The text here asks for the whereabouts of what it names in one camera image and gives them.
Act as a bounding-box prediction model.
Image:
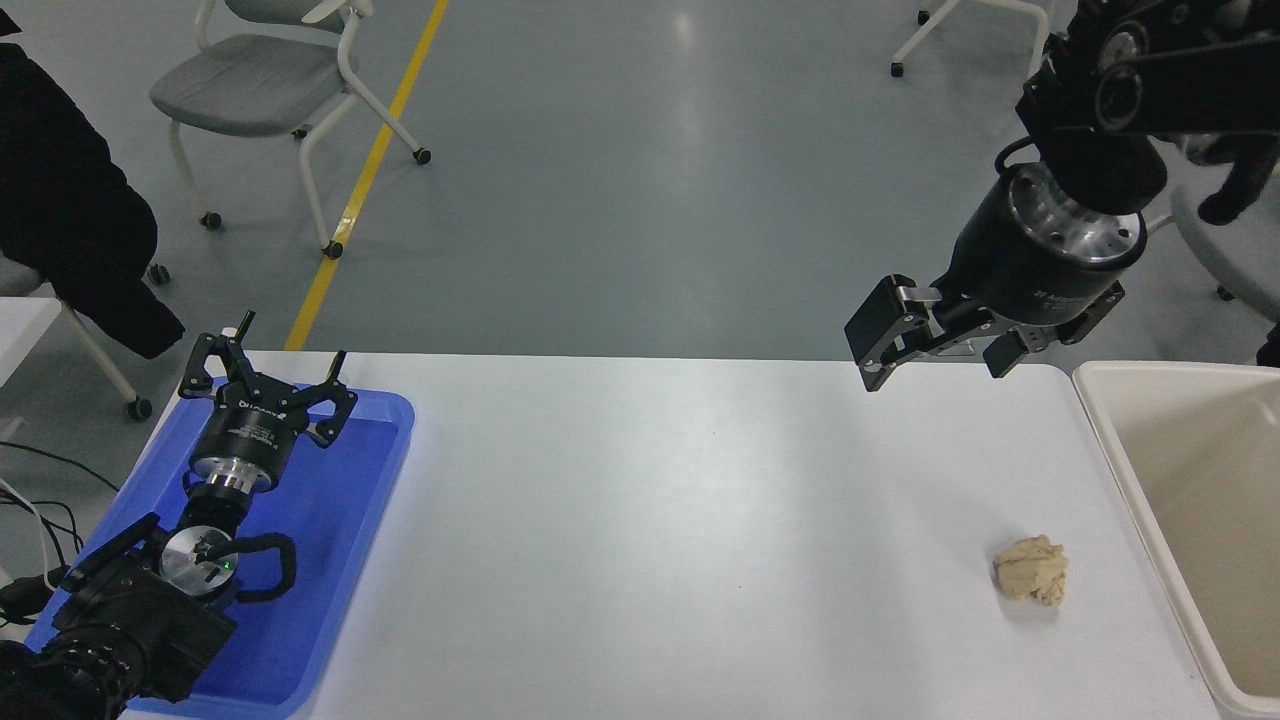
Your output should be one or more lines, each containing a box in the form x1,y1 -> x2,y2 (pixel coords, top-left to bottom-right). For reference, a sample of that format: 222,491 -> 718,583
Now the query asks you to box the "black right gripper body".
943,178 -> 1146,336

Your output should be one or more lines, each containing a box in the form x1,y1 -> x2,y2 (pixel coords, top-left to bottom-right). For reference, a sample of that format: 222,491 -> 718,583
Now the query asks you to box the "standing person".
1195,135 -> 1280,368

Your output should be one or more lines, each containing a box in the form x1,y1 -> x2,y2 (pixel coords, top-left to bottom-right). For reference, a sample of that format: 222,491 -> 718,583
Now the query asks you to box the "white leg chair under person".
0,255 -> 173,421

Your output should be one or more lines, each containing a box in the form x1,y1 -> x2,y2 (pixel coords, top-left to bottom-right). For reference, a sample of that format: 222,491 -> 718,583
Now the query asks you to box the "tan paper ball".
993,534 -> 1069,607

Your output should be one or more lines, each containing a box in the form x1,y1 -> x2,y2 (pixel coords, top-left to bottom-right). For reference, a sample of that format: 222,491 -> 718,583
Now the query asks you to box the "large pale plastic bin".
1072,360 -> 1280,719

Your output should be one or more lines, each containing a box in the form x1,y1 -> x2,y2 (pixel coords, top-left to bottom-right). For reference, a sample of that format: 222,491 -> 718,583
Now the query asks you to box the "blue plastic tray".
22,378 -> 416,719

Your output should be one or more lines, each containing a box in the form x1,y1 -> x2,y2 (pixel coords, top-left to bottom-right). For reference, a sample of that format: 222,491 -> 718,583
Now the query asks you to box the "grey round seat chair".
1145,165 -> 1280,321

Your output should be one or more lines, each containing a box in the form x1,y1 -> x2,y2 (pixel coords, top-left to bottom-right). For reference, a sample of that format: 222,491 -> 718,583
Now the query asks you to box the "white frame chair on casters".
890,0 -> 1053,79

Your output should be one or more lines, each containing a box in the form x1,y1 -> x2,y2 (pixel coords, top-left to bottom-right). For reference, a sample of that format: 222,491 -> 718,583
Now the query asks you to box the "black cable bundle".
0,498 -> 89,576

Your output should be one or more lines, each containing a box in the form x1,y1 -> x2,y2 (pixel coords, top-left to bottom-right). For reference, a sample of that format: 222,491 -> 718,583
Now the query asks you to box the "thin black floor cable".
0,441 -> 121,493

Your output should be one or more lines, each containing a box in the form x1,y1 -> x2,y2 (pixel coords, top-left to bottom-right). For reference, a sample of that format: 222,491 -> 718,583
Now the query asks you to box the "white cable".
0,476 -> 56,593

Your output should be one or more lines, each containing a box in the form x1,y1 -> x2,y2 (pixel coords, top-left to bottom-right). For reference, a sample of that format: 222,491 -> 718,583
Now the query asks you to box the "grey seat white frame chair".
148,0 -> 433,261

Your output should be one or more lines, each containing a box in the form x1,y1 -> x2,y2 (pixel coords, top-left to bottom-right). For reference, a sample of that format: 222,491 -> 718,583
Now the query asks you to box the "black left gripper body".
192,378 -> 313,471

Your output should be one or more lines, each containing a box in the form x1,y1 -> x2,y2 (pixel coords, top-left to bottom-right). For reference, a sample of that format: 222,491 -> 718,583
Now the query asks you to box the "seated person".
0,8 -> 187,361

